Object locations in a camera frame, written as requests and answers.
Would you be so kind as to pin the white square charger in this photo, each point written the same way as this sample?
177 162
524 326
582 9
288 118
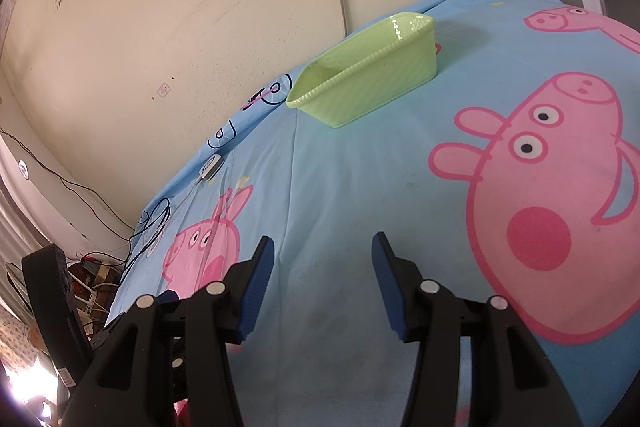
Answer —
210 167

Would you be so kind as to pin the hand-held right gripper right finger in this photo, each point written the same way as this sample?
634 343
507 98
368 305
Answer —
387 287

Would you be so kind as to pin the cartoon pig printed blanket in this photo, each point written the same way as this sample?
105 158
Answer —
375 187

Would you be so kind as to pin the green plastic basket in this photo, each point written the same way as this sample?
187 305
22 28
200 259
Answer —
360 87

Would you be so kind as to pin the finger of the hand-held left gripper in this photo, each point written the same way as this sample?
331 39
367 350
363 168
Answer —
176 372

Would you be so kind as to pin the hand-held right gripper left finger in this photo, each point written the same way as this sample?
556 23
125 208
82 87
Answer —
255 287

